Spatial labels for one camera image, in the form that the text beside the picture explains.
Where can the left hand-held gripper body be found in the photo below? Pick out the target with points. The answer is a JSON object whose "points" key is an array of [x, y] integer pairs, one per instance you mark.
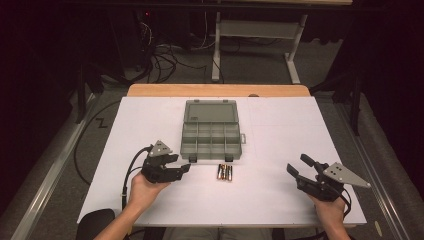
{"points": [[156, 168]]}

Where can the black chair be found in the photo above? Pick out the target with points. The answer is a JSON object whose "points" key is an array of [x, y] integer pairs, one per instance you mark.
{"points": [[95, 223]]}

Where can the person's right hand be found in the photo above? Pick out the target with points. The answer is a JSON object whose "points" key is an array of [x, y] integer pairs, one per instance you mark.
{"points": [[328, 210]]}

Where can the aluminium floor rail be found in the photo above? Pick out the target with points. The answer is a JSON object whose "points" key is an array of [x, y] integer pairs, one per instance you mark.
{"points": [[50, 180], [376, 160]]}

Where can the white metal desk frame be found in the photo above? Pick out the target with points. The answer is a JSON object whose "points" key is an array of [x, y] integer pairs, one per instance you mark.
{"points": [[256, 29]]}

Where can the person's left hand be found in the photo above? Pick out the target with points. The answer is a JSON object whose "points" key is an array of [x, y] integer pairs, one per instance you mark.
{"points": [[145, 195]]}

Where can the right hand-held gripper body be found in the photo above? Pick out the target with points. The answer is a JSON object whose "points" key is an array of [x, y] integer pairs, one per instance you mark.
{"points": [[328, 183]]}

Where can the black metal stand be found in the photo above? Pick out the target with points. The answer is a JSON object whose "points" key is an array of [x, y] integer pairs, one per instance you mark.
{"points": [[81, 96], [356, 106]]}

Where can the black and gold battery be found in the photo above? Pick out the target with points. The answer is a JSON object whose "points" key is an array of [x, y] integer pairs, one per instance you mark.
{"points": [[229, 173], [220, 172], [225, 172]]}

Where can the grey translucent compartment box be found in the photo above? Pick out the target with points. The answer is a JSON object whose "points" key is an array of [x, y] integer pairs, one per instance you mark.
{"points": [[210, 140]]}

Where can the person's grey trousers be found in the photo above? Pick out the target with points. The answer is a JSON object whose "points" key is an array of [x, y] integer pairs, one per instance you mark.
{"points": [[216, 234]]}

